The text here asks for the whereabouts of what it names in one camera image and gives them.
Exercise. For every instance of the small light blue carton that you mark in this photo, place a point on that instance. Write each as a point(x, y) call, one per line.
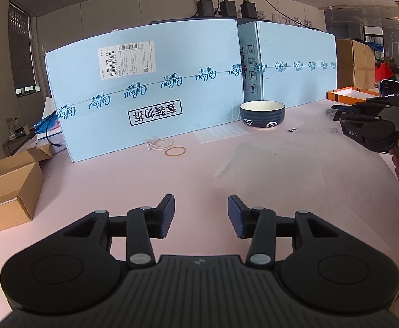
point(295, 61)

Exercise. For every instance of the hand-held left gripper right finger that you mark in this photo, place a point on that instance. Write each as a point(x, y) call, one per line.
point(237, 217)

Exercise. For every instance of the dark blue ceramic bowl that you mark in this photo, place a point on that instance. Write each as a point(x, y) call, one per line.
point(262, 118)

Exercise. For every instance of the floral tissue pack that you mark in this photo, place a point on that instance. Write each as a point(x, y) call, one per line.
point(47, 126)

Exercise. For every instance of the grey window blind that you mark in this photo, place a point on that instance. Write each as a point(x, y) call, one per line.
point(23, 51)

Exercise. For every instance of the open brown cardboard box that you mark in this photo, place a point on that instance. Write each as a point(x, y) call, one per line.
point(8, 191)

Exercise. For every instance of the large light blue carton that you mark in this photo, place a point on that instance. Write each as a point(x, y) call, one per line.
point(144, 85)

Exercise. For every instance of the black power adapter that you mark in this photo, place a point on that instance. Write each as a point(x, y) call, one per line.
point(205, 8)
point(227, 8)
point(248, 10)

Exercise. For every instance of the white paper sheet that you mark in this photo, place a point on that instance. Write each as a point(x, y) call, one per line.
point(220, 133)

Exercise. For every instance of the orange rubber band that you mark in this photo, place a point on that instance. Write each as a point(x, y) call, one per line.
point(167, 152)

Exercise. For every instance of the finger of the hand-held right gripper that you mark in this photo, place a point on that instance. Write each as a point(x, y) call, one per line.
point(353, 116)
point(353, 105)

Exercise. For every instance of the closed brown cardboard box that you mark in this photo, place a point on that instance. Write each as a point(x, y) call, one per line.
point(355, 61)

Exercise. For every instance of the orange flat box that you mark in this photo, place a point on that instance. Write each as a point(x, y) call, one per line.
point(353, 94)

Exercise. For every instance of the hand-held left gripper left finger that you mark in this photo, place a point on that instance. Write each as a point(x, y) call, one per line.
point(167, 217)

